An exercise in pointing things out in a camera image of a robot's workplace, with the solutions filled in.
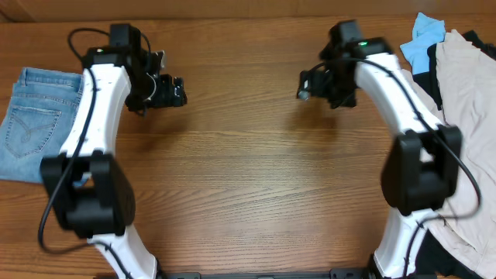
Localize light blue denim jeans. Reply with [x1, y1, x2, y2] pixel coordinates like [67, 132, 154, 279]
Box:
[1, 67, 84, 184]

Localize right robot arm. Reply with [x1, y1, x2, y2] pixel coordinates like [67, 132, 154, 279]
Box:
[297, 20, 462, 278]

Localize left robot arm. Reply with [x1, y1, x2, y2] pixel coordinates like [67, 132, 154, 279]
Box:
[37, 23, 188, 278]

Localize light blue cloth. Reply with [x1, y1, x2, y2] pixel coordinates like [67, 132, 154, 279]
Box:
[400, 12, 446, 74]

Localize beige cloth garment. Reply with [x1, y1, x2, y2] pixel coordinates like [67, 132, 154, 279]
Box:
[401, 29, 496, 279]

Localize black cloth garment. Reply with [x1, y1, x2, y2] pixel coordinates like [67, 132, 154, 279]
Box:
[412, 29, 496, 279]

